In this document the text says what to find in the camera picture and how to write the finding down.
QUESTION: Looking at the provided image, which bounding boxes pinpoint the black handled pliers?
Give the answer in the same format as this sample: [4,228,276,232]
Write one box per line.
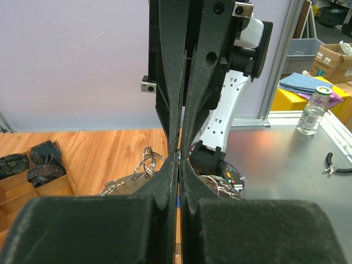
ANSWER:
[322,152,351,178]

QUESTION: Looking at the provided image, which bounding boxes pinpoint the dark folded cloth pair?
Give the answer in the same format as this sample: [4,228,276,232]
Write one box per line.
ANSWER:
[27,140,66,188]

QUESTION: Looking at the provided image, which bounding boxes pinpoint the large metal keyring disc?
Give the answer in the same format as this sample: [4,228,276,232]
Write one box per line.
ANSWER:
[101,146,243,200]

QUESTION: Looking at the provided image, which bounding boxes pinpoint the grey plastic crate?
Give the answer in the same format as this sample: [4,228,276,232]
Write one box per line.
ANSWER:
[282,38,324,75]

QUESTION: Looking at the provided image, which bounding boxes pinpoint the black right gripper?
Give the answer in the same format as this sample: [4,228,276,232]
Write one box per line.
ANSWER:
[148,1,242,158]

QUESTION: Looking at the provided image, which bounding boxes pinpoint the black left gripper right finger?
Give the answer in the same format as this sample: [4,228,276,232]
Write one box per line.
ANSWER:
[179,159,347,263]

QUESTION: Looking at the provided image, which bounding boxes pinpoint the dark green folded cloth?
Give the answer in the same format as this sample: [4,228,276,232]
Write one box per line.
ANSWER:
[1,154,30,180]

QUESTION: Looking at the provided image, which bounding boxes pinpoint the clear plastic water bottle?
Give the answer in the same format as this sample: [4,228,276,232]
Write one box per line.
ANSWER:
[296,86,333,136]

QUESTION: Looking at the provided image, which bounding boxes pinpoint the yellow bin with cloths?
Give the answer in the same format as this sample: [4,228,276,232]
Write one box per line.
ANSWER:
[271,73,352,123]

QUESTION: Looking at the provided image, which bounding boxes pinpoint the silver key with blue tag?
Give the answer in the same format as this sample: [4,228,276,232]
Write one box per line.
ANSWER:
[177,195,181,208]

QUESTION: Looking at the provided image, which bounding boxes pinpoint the wooden compartment tray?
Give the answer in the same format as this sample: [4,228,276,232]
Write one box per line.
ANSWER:
[1,149,77,242]

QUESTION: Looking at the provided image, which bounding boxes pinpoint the cardboard box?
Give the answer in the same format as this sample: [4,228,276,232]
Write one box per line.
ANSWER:
[310,43,351,84]

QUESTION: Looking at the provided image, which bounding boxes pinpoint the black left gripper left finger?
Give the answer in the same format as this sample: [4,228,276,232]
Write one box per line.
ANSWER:
[0,152,179,264]

